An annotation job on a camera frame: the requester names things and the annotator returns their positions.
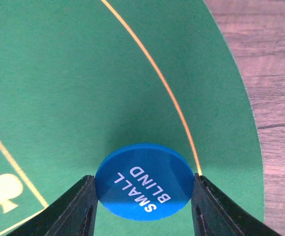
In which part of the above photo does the round green poker mat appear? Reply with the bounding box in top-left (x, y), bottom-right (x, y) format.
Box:
top-left (0, 0), bottom-right (264, 236)

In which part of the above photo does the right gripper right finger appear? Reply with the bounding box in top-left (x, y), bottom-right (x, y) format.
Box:
top-left (191, 173), bottom-right (280, 236)

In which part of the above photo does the blue small blind button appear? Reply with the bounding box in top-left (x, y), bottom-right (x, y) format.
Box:
top-left (95, 144), bottom-right (194, 221)

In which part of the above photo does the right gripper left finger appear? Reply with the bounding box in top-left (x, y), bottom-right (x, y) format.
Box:
top-left (8, 175), bottom-right (98, 236)

